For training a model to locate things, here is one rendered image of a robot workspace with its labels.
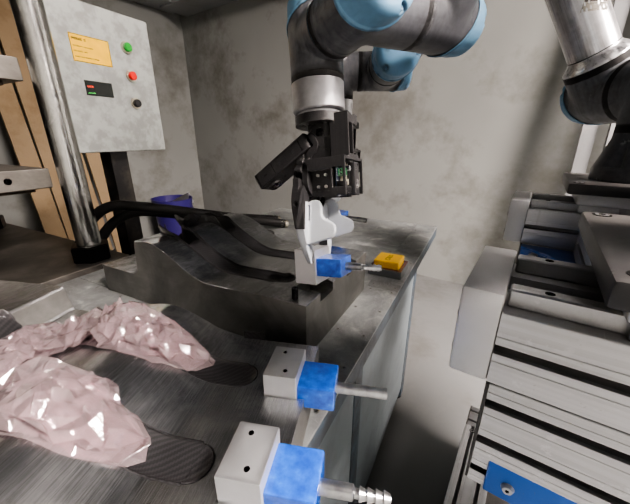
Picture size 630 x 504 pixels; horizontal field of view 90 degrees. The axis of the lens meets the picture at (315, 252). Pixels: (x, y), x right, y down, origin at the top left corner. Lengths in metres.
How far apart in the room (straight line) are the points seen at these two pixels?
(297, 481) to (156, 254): 0.47
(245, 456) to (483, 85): 2.52
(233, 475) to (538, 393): 0.26
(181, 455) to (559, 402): 0.33
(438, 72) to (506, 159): 0.77
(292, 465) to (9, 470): 0.20
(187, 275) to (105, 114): 0.76
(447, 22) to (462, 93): 2.14
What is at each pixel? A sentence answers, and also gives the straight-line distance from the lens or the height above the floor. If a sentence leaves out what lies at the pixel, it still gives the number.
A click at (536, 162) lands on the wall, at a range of 2.56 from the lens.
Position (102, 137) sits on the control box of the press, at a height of 1.11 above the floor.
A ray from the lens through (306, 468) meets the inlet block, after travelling 0.31.
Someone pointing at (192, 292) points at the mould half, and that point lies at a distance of 0.61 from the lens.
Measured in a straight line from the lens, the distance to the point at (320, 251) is 0.49.
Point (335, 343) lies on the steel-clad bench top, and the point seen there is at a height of 0.80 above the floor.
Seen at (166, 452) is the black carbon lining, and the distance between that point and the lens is 0.36.
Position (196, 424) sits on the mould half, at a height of 0.85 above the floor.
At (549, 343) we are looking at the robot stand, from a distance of 0.32.
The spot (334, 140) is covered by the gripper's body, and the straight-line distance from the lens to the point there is 0.46.
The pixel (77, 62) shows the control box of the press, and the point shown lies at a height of 1.31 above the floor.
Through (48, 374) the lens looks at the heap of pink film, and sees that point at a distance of 0.39.
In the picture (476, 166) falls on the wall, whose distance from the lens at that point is 2.59.
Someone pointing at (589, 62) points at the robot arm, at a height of 1.25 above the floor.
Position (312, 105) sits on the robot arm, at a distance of 0.47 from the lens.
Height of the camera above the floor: 1.12
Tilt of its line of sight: 20 degrees down
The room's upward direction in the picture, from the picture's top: straight up
